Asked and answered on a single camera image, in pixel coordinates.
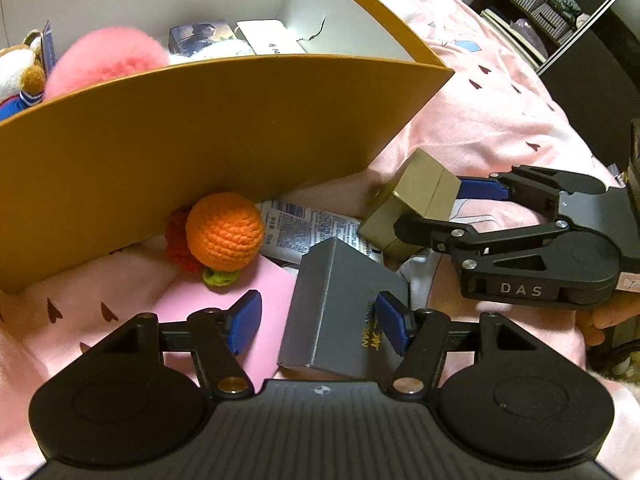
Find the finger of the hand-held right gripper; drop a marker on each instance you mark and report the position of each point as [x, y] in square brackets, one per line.
[430, 228]
[540, 181]

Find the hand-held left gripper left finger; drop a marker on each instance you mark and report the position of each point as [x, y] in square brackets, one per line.
[245, 320]

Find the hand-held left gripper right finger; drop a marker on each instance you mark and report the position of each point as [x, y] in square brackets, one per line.
[392, 325]

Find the gold box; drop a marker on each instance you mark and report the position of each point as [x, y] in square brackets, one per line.
[425, 185]

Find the pink notebook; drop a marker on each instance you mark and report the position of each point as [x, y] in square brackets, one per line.
[200, 300]

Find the grey box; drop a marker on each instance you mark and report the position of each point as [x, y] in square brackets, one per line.
[330, 310]

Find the orange cardboard box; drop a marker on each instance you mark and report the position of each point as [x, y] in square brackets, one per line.
[175, 160]

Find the pink fluffy pompom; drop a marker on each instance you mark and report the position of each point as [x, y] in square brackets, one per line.
[105, 60]

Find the person's right hand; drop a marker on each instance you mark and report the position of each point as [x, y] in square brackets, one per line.
[605, 317]

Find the green crochet leaf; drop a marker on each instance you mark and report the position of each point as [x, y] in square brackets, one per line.
[220, 278]

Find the orange crochet ball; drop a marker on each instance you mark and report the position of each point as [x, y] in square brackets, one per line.
[225, 230]

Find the white tissue packet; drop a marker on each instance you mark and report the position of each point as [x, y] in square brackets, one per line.
[305, 222]

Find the dark shelf unit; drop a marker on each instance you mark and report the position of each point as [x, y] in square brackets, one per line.
[530, 5]

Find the white card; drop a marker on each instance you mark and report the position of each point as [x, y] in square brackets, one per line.
[265, 37]

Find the dark photo card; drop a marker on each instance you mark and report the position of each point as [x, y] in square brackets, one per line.
[200, 35]

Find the dog plush toy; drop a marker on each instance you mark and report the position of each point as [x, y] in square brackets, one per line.
[15, 67]

